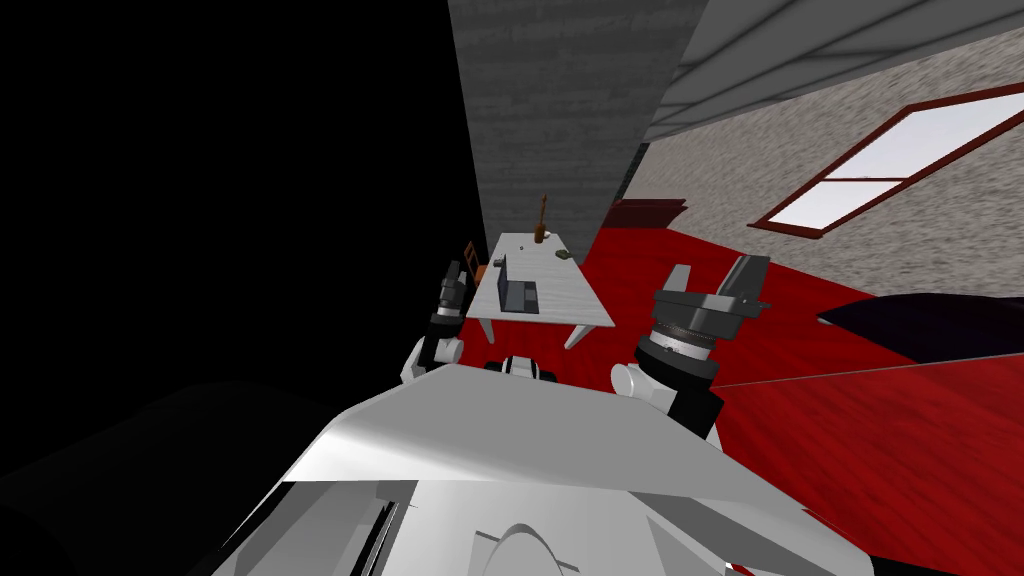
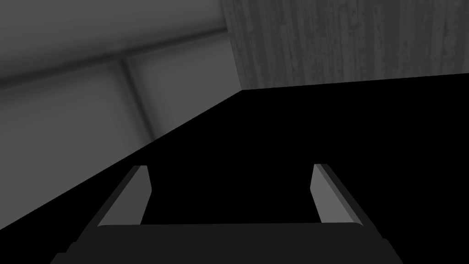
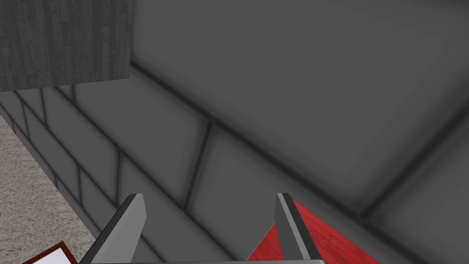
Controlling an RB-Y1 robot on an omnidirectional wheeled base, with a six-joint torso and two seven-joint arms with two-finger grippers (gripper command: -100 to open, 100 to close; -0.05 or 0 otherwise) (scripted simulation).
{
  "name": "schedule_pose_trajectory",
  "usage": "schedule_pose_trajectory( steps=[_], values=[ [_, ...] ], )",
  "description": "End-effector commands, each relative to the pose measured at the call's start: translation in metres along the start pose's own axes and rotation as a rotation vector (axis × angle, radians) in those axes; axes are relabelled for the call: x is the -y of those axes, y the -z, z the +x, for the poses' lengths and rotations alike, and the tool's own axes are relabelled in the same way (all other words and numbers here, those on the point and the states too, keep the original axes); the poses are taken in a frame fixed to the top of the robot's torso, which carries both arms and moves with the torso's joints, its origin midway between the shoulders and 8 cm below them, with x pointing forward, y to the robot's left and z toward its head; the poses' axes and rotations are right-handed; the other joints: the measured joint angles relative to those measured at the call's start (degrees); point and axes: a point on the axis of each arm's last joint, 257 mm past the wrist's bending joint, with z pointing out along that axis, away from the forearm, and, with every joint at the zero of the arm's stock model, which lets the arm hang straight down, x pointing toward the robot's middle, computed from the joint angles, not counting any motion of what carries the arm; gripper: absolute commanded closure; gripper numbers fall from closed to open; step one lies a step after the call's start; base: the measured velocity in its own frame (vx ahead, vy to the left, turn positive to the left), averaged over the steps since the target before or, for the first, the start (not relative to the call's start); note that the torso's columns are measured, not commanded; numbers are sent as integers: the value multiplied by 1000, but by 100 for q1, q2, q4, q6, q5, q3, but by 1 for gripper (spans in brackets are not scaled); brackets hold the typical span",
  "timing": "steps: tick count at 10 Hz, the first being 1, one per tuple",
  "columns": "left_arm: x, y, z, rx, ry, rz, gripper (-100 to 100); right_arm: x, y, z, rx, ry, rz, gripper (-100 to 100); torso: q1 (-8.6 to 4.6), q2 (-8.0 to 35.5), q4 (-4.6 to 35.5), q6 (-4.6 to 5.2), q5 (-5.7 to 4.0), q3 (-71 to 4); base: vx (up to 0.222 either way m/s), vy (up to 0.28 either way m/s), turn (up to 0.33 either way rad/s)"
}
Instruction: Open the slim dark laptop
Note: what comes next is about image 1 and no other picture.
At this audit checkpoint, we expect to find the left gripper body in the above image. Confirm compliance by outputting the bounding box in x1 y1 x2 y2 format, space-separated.
439 259 473 302

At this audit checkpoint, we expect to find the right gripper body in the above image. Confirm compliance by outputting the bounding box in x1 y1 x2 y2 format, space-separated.
651 291 773 343

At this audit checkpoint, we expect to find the brown wooden chair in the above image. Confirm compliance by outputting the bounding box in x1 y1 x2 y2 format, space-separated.
463 240 489 289

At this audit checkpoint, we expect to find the dark red cabinet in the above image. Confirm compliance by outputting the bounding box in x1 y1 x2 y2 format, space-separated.
603 197 689 231

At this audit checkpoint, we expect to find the white table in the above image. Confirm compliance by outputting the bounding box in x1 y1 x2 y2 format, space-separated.
463 193 618 352

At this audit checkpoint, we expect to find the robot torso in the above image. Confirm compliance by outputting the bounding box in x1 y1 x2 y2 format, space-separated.
190 355 875 576

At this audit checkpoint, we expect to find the red framed window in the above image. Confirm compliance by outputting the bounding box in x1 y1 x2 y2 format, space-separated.
747 79 1024 241

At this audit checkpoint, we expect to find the dark purple couch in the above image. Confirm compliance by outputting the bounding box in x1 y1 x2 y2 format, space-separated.
815 292 1024 366

